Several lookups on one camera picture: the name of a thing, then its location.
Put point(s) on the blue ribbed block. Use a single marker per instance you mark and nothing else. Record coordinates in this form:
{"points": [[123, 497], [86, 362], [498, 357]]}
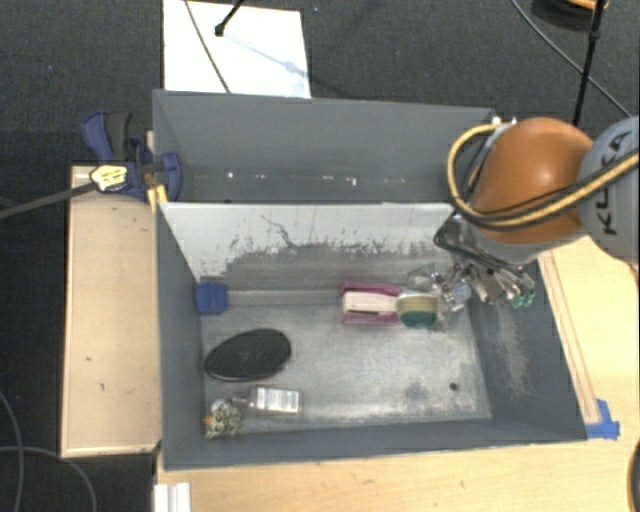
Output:
{"points": [[211, 298]]}

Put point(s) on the grey metal bin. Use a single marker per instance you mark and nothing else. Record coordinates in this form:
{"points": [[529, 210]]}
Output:
{"points": [[350, 360]]}

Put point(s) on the small mottled green toy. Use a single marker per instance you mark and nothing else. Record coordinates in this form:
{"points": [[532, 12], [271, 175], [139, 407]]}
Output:
{"points": [[222, 420]]}

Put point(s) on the pale wood board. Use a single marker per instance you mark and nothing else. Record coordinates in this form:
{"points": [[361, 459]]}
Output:
{"points": [[110, 325]]}

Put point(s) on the yellow and green sponge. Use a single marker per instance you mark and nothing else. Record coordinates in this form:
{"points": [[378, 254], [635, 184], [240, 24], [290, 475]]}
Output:
{"points": [[417, 310]]}

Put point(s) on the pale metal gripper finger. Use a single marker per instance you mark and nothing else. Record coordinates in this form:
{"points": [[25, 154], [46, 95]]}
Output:
{"points": [[425, 276], [452, 299]]}

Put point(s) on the purple and white stapler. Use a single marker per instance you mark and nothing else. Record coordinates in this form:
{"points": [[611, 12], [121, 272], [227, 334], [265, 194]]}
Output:
{"points": [[367, 302]]}

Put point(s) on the black oval dish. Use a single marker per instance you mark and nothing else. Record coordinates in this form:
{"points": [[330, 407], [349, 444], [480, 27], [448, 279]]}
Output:
{"points": [[247, 355]]}

